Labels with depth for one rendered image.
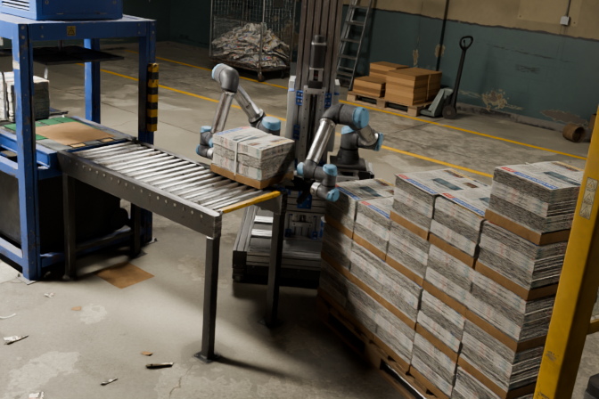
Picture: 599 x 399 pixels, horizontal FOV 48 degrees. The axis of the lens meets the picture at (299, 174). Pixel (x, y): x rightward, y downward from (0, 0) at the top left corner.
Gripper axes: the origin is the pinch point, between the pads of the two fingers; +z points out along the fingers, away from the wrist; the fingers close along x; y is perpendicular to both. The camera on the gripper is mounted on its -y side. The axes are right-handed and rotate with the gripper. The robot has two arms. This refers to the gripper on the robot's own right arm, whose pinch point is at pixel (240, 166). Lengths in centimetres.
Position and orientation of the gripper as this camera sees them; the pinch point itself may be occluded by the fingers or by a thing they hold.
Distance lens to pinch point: 403.8
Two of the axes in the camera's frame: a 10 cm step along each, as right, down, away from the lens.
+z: 7.7, 2.6, -5.8
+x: 6.3, -1.9, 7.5
